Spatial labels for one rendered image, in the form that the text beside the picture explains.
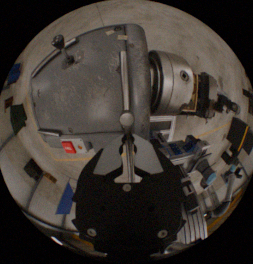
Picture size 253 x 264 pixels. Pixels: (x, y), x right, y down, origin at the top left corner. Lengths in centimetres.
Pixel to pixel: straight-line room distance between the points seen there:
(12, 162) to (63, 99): 954
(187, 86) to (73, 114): 39
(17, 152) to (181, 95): 988
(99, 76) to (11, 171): 983
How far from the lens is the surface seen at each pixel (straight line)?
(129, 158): 15
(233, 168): 101
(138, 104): 22
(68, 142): 35
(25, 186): 1017
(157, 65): 32
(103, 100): 22
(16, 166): 974
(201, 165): 89
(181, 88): 29
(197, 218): 90
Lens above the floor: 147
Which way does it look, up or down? 62 degrees down
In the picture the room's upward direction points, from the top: 179 degrees counter-clockwise
